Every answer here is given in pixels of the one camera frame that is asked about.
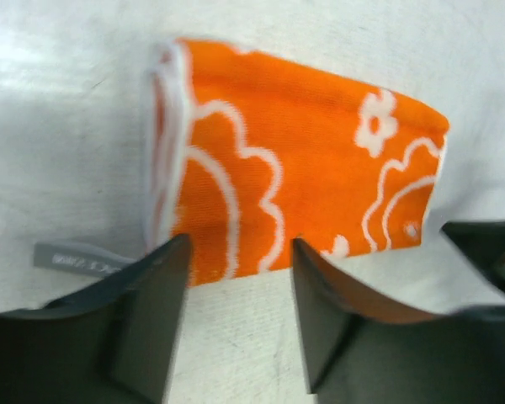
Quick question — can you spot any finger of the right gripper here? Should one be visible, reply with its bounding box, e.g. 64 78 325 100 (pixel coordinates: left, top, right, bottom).
441 221 505 294

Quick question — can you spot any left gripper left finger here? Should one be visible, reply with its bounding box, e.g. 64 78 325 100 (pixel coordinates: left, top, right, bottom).
0 234 192 403

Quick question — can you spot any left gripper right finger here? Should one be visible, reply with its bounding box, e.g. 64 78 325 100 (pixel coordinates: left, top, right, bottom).
292 238 505 403

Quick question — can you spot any orange lion print towel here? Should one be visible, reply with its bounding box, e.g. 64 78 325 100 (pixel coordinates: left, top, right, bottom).
144 38 449 285

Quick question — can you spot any grey towel label tag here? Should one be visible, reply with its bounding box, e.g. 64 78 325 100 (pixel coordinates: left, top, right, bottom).
32 241 135 278

